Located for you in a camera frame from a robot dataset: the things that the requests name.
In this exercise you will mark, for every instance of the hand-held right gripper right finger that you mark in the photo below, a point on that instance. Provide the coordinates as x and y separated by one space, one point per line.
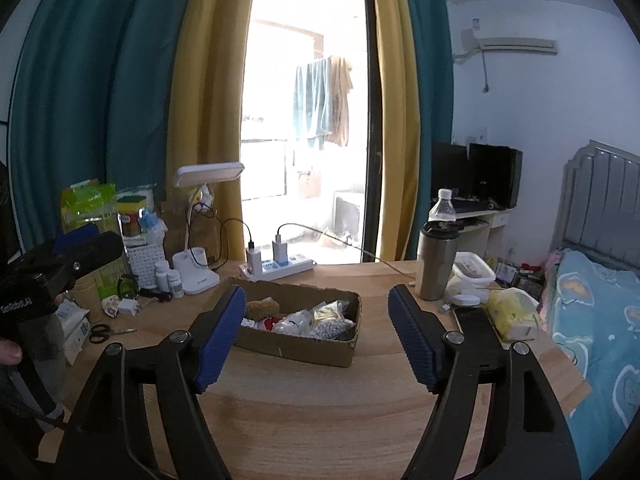
415 340

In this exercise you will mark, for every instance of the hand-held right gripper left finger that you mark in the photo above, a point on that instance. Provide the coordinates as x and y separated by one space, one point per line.
220 340

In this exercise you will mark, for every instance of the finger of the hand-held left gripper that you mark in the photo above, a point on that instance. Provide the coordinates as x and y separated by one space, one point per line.
100 250
75 237

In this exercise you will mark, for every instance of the brown sponge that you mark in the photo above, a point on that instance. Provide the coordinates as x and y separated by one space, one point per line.
262 308

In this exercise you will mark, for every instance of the cardboard box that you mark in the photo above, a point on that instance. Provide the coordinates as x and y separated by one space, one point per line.
300 350

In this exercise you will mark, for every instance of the bag of white beads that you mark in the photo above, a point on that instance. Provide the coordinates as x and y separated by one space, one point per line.
331 327

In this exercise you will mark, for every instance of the red soft toy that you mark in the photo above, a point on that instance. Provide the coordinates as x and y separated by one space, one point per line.
272 324

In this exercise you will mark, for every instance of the person's left hand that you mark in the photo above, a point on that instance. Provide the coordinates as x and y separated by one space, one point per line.
10 352

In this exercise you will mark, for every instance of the green paper cup packet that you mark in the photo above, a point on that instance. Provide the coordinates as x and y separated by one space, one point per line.
87 205

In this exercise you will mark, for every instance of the jar with red label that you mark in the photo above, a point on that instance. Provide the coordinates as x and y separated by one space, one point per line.
132 217

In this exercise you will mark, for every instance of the brown paper cup stack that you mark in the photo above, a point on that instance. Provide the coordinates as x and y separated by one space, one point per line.
85 295

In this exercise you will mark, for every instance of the white perforated basket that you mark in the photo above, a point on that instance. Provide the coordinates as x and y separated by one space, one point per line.
145 265

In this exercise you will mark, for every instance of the white tissue box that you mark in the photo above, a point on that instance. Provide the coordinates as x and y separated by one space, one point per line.
72 330

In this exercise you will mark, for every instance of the white plug adapter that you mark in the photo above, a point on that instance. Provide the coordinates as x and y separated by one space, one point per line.
129 306

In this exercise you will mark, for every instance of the black smartphone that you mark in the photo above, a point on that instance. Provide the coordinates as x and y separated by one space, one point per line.
475 317

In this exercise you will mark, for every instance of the brown carton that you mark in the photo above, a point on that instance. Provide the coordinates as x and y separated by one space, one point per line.
172 230

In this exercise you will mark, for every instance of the stainless steel tumbler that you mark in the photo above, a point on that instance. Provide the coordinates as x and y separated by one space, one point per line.
436 265

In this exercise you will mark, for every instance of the black scissors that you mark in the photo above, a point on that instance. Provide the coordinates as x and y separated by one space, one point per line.
102 333

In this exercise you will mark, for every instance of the white plastic container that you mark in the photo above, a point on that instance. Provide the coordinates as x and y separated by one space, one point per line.
472 270

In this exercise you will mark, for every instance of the yellow tissue pack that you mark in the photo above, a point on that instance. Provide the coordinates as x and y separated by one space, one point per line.
512 312

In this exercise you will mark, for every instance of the white and blue charger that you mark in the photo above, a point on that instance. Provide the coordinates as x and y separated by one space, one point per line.
281 253

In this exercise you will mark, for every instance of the white power strip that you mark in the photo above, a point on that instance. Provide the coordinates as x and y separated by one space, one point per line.
295 265

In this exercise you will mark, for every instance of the clear bag of toys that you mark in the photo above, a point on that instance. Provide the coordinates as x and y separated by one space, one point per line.
203 200

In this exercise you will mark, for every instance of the white desk lamp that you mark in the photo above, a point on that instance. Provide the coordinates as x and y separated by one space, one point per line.
207 172

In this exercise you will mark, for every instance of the clear water bottle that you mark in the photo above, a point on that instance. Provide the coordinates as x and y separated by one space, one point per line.
443 207

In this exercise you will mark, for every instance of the white computer desk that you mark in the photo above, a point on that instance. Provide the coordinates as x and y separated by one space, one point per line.
487 222

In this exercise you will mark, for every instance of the teal curtain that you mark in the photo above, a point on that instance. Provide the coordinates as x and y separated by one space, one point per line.
100 85
432 85

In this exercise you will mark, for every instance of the blue printed blanket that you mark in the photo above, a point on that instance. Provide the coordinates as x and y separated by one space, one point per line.
595 320

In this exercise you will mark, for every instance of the black monitor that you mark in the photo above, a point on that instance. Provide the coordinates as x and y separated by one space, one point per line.
495 175

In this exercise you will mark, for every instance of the yellow curtain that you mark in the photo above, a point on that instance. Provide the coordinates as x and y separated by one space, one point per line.
215 85
395 110

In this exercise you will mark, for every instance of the grey bed headboard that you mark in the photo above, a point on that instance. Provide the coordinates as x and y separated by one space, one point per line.
595 195

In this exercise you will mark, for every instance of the beige hanging shirt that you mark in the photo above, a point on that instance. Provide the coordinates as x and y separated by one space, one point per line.
340 105

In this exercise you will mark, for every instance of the blue hanging towel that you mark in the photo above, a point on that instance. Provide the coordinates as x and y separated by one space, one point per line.
311 105

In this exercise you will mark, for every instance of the white air conditioner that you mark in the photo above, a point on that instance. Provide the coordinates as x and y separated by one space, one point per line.
515 45

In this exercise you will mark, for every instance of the dark door frame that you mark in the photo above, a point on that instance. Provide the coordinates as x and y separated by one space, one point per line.
372 135

